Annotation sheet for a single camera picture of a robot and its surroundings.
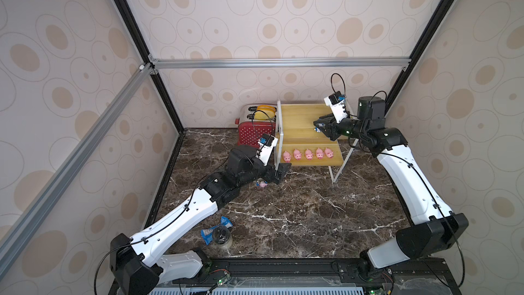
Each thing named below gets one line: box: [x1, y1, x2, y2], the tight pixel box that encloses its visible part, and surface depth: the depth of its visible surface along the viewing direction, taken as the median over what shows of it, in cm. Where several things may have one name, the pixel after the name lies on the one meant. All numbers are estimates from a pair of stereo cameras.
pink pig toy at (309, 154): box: [304, 148, 314, 161], surface depth 89 cm
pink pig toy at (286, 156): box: [283, 150, 292, 164], surface depth 87 cm
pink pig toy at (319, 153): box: [315, 147, 325, 160], surface depth 89 cm
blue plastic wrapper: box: [200, 216, 233, 246], surface depth 83 cm
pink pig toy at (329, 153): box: [324, 147, 334, 159], surface depth 89 cm
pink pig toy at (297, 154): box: [293, 148, 303, 161], surface depth 89 cm
